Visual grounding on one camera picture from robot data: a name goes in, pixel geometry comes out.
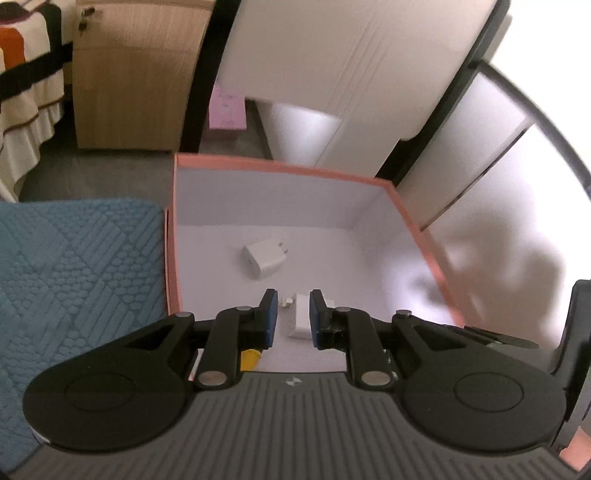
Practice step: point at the white panel with black frame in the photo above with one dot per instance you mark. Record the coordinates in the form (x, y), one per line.
(351, 60)

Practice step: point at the light wooden cabinet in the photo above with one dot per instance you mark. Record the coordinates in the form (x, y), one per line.
(134, 78)

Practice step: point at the pink paper card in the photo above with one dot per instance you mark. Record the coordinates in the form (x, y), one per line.
(226, 109)

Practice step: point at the blue textured mat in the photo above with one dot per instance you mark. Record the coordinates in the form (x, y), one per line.
(78, 286)

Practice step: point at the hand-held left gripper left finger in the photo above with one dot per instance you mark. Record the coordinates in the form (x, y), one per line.
(269, 319)

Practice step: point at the white charger plug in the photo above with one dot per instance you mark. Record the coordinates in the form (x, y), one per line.
(300, 318)
(262, 258)

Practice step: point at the cabinet lock with keys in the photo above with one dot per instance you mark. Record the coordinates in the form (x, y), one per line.
(85, 18)

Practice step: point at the pink-rimmed cardboard box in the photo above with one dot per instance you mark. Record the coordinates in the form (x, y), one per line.
(369, 258)

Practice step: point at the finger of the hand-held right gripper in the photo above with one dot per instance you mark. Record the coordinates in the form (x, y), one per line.
(503, 337)

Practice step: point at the small yellow object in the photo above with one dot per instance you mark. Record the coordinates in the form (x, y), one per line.
(251, 360)

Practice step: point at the orange black striped blanket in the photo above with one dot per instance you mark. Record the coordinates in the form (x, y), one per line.
(27, 69)

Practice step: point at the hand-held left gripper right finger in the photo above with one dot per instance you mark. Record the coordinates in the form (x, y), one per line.
(316, 323)

